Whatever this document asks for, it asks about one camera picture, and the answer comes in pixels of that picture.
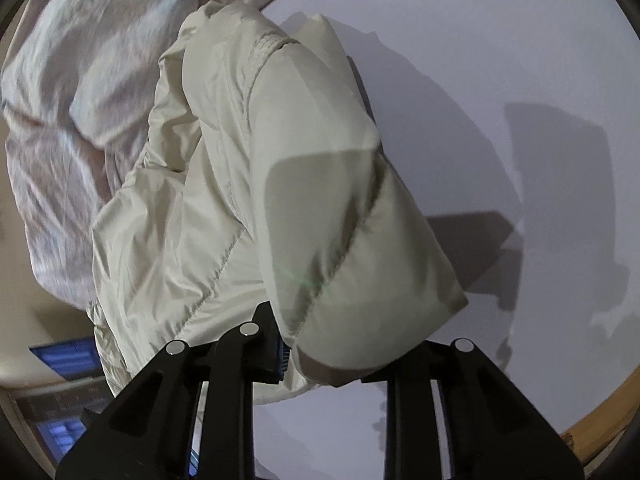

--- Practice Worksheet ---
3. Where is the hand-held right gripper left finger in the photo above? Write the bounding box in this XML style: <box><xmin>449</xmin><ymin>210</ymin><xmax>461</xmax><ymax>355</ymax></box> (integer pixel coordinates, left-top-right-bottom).
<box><xmin>55</xmin><ymin>302</ymin><xmax>290</xmax><ymax>480</ymax></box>

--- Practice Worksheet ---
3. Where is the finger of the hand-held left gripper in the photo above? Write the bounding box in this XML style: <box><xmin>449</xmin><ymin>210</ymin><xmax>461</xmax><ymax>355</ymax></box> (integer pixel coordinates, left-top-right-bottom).
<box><xmin>346</xmin><ymin>56</ymin><xmax>378</xmax><ymax>127</ymax></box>

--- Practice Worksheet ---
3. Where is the bed with lavender sheet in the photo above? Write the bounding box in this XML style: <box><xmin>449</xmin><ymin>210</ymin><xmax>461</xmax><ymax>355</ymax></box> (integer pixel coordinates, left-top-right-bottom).
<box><xmin>192</xmin><ymin>0</ymin><xmax>640</xmax><ymax>480</ymax></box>

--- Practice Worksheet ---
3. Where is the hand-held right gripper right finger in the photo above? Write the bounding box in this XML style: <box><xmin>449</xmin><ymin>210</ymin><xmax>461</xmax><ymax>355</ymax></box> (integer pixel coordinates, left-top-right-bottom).
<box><xmin>360</xmin><ymin>338</ymin><xmax>587</xmax><ymax>480</ymax></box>

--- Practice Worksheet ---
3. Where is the cream puffer jacket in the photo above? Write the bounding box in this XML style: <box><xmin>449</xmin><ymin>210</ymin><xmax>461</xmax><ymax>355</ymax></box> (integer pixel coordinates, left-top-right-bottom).
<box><xmin>86</xmin><ymin>0</ymin><xmax>470</xmax><ymax>406</ymax></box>

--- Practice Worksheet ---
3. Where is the floral patterned blanket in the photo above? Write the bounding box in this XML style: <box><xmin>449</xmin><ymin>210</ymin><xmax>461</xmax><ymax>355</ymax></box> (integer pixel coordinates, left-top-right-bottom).
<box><xmin>0</xmin><ymin>0</ymin><xmax>281</xmax><ymax>311</ymax></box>

